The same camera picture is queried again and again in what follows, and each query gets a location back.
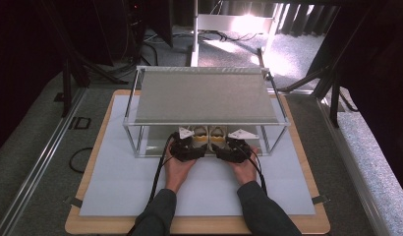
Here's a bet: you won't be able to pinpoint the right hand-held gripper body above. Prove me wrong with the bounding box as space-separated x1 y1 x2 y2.
223 128 260 164

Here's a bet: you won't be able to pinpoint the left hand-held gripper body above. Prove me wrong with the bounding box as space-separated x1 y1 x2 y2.
169 126 200 162

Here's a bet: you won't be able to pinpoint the metal two-tier shoe rack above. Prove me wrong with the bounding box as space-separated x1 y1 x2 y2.
121 65 292 159

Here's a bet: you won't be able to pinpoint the person's right hand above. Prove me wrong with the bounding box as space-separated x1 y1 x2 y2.
226 146 260 187

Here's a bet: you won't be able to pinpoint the person's left hand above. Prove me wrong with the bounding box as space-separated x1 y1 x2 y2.
163 142 200 195

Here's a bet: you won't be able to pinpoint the light blue mat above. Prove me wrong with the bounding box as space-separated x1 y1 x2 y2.
79 94 317 217

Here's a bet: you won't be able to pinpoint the black metal stand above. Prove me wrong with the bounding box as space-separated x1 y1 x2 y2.
41 0 129 118
277 6 374 129

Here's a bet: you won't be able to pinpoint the black equipment tower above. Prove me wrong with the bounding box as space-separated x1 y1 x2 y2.
123 0 148 64

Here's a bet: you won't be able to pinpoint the dark pleated curtain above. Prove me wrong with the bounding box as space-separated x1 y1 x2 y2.
277 3 339 37

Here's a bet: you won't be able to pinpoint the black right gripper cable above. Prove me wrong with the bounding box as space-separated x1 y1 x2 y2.
233 144 269 197

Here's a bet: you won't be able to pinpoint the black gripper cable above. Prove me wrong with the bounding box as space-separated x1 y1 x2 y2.
233 144 269 197
125 132 178 236

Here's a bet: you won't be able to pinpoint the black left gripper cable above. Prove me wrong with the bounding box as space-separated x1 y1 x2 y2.
125 132 178 236

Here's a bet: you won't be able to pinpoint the black strap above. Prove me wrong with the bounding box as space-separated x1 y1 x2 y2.
63 195 84 209
311 194 332 206

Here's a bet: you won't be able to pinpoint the white metal frame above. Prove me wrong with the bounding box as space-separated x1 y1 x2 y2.
189 0 286 69

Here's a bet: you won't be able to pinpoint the black floor cables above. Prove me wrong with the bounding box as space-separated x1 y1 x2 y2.
195 29 260 43

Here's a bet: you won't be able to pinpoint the black floor cable loop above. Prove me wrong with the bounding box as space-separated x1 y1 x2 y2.
68 147 93 175

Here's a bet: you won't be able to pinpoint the metal floor rail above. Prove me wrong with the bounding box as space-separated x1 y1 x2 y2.
316 94 392 236
0 87 87 236

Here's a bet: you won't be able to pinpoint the black rectangular floor bracket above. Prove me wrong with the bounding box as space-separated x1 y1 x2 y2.
68 116 92 131

